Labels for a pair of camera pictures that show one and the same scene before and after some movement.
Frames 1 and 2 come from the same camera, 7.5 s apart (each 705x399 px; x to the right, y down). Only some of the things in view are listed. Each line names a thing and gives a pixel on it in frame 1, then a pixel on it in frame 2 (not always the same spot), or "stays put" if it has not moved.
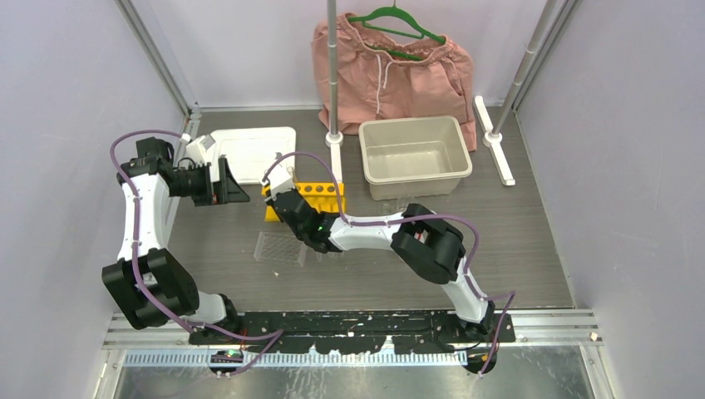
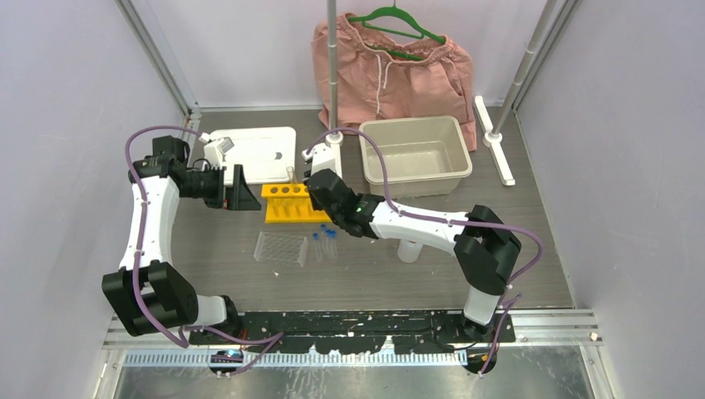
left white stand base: (335, 142) stays put
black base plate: (354, 332) stays put
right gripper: (297, 193) -> (315, 204)
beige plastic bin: (406, 157) stays put
